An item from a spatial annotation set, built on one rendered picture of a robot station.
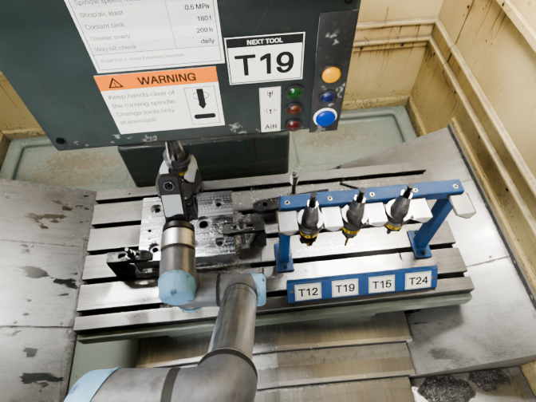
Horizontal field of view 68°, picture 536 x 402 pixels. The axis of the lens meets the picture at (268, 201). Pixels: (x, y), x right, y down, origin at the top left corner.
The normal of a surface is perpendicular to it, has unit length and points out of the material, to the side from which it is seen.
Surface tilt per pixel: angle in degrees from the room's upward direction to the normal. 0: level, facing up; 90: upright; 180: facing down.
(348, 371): 7
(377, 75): 90
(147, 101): 90
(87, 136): 90
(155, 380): 36
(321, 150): 0
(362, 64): 90
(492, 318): 24
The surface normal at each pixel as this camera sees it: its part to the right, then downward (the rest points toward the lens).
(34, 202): 0.39, -0.54
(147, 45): 0.10, 0.83
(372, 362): 0.11, -0.56
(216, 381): 0.37, -0.83
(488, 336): -0.43, -0.46
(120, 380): -0.02, -0.96
